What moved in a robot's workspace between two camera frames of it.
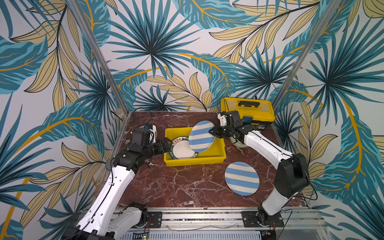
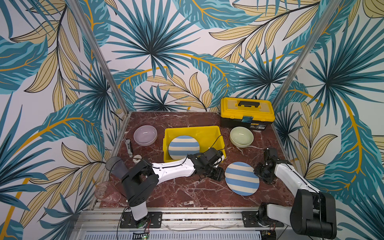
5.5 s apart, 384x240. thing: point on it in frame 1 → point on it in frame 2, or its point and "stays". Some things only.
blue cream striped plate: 200,140 → 180,146
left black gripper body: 165,145 → 216,171
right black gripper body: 221,130 → 261,172
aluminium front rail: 230,219 stays
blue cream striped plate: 242,178 stays
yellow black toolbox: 255,112 stays
